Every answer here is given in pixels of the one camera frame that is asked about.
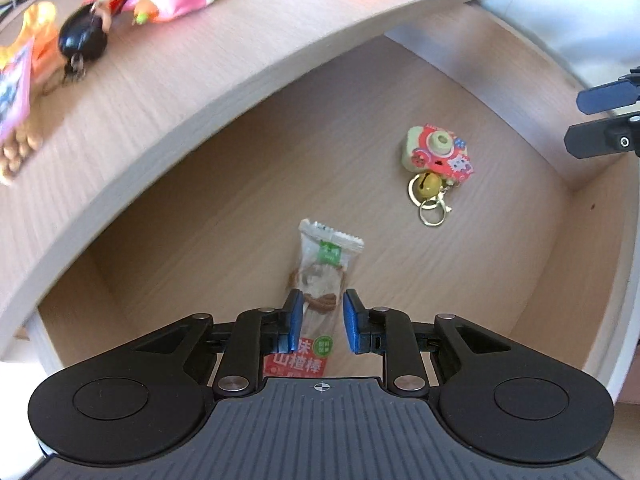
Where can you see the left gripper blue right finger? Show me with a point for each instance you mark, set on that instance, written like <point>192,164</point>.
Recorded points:
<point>388,333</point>

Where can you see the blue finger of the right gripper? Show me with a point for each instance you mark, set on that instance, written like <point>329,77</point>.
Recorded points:
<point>611,96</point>
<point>603,137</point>

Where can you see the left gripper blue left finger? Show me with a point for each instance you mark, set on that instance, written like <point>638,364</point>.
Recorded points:
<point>254,334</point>

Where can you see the hawthorn snack clear packet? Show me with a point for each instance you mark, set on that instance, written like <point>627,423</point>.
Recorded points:
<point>325,257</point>

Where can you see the black figurine keychain red top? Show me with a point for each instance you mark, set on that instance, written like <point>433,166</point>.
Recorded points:
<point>83,36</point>

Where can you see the wooden drawer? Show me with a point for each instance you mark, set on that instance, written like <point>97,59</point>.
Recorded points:
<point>173,177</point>

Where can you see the peanut snack packet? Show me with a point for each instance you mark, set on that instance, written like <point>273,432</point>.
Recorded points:
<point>21,136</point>

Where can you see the toy camera keychain with bell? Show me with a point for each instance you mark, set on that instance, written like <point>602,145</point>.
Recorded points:
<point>438,161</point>

